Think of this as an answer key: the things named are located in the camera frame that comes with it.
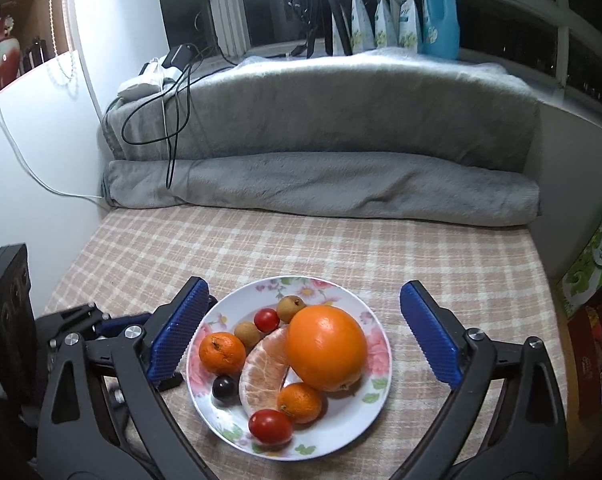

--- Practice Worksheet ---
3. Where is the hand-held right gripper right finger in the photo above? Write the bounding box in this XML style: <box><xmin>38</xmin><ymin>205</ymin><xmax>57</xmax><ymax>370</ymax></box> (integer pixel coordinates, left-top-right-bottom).
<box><xmin>388</xmin><ymin>280</ymin><xmax>569</xmax><ymax>480</ymax></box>

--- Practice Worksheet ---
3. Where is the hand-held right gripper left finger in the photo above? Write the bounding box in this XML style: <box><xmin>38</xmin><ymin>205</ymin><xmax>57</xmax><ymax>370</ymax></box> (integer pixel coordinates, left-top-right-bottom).
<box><xmin>33</xmin><ymin>276</ymin><xmax>219</xmax><ymax>480</ymax></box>

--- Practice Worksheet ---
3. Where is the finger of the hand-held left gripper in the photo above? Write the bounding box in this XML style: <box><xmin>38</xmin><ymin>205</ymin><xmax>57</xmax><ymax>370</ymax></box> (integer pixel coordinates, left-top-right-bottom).
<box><xmin>95</xmin><ymin>311</ymin><xmax>154</xmax><ymax>339</ymax></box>
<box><xmin>35</xmin><ymin>302</ymin><xmax>112</xmax><ymax>348</ymax></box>

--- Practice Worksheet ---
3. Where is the bumpy mandarin with stem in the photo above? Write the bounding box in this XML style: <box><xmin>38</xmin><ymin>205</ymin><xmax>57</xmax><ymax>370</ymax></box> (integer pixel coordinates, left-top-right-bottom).
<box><xmin>199</xmin><ymin>332</ymin><xmax>247</xmax><ymax>376</ymax></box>

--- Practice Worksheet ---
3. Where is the brown longan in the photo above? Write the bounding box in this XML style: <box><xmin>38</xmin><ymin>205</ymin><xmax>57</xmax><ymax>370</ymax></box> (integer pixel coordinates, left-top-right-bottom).
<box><xmin>276</xmin><ymin>296</ymin><xmax>308</xmax><ymax>324</ymax></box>
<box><xmin>234</xmin><ymin>322</ymin><xmax>260</xmax><ymax>348</ymax></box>

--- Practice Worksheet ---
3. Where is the dark grape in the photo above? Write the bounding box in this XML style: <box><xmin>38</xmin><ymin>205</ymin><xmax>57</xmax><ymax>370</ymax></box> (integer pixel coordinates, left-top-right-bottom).
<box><xmin>212</xmin><ymin>375</ymin><xmax>239</xmax><ymax>403</ymax></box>

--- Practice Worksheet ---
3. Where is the red cherry tomato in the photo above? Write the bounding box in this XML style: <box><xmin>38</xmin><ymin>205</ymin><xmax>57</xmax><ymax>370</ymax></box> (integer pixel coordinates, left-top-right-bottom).
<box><xmin>248</xmin><ymin>409</ymin><xmax>294</xmax><ymax>444</ymax></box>
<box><xmin>254</xmin><ymin>308</ymin><xmax>281</xmax><ymax>333</ymax></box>

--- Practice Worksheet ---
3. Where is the peeled pomelo segment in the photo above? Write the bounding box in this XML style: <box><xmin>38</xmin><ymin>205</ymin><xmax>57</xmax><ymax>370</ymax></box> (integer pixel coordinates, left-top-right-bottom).
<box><xmin>238</xmin><ymin>326</ymin><xmax>291</xmax><ymax>418</ymax></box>

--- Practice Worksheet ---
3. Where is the white floral plate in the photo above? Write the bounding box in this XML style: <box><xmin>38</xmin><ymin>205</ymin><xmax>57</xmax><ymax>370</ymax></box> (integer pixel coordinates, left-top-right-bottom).
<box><xmin>186</xmin><ymin>276</ymin><xmax>392</xmax><ymax>458</ymax></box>

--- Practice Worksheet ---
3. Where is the small smooth tangerine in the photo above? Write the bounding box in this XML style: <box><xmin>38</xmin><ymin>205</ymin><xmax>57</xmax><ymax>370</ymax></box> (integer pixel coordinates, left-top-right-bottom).
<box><xmin>277</xmin><ymin>382</ymin><xmax>324</xmax><ymax>424</ymax></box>

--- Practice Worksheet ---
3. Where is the large orange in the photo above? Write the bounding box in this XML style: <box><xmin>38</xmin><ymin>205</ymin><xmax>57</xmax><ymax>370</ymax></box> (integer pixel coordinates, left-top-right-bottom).
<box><xmin>286</xmin><ymin>305</ymin><xmax>368</xmax><ymax>393</ymax></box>

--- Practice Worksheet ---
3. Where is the beige plaid bed sheet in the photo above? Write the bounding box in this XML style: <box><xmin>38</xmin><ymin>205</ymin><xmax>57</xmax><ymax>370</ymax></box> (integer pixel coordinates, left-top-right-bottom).
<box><xmin>41</xmin><ymin>202</ymin><xmax>569</xmax><ymax>480</ymax></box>

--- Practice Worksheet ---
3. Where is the red carton box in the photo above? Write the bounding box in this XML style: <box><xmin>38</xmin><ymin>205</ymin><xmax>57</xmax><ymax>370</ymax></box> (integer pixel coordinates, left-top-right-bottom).
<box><xmin>566</xmin><ymin>287</ymin><xmax>602</xmax><ymax>421</ymax></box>

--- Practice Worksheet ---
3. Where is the rolled grey fleece blanket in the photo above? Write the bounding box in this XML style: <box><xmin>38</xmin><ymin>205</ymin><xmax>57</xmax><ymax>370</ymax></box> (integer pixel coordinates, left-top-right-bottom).
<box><xmin>102</xmin><ymin>152</ymin><xmax>541</xmax><ymax>226</ymax></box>

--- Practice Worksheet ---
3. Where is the green carton box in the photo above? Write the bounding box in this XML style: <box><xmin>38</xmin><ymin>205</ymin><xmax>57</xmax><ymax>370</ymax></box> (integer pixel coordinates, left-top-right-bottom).
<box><xmin>555</xmin><ymin>200</ymin><xmax>602</xmax><ymax>318</ymax></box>

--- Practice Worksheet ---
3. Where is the white power strip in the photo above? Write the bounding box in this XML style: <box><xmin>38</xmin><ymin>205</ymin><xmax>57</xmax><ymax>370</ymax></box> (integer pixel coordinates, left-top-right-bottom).
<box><xmin>117</xmin><ymin>60</ymin><xmax>182</xmax><ymax>99</ymax></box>

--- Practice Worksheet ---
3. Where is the folded grey fleece blanket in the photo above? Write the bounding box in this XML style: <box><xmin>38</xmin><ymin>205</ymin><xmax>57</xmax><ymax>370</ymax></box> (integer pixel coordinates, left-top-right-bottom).
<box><xmin>98</xmin><ymin>46</ymin><xmax>542</xmax><ymax>176</ymax></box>

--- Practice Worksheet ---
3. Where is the black power adapter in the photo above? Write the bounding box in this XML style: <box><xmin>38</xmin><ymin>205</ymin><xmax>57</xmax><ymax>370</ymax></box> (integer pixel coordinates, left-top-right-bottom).
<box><xmin>161</xmin><ymin>45</ymin><xmax>202</xmax><ymax>69</ymax></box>

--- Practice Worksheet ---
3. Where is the white floral refill pouch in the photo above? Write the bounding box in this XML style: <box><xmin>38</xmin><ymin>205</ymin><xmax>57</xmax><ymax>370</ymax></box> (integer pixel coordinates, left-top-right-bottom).
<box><xmin>374</xmin><ymin>0</ymin><xmax>400</xmax><ymax>50</ymax></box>
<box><xmin>393</xmin><ymin>0</ymin><xmax>423</xmax><ymax>54</ymax></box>
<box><xmin>348</xmin><ymin>0</ymin><xmax>375</xmax><ymax>54</ymax></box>

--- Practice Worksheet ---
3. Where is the blue detergent bottle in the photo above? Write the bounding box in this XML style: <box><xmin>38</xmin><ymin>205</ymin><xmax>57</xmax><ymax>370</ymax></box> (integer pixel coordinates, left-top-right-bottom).
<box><xmin>420</xmin><ymin>0</ymin><xmax>461</xmax><ymax>61</ymax></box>

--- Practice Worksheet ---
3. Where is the thin white cable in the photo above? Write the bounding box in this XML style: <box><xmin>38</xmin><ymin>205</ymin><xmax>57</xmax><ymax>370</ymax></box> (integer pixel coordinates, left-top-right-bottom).
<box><xmin>0</xmin><ymin>2</ymin><xmax>104</xmax><ymax>199</ymax></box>

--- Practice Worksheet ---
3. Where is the black power cable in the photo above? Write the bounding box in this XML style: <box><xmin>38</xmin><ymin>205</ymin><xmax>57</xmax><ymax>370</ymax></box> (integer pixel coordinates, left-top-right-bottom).
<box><xmin>121</xmin><ymin>45</ymin><xmax>242</xmax><ymax>189</ymax></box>

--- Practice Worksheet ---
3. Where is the white bead string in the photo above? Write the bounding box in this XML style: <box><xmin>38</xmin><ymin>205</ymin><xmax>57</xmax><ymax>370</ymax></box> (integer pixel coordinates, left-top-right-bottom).
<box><xmin>48</xmin><ymin>0</ymin><xmax>80</xmax><ymax>96</ymax></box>

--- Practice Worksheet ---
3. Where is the white window frame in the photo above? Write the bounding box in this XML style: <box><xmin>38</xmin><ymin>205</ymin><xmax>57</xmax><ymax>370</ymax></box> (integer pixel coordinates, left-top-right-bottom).
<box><xmin>153</xmin><ymin>0</ymin><xmax>602</xmax><ymax>126</ymax></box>

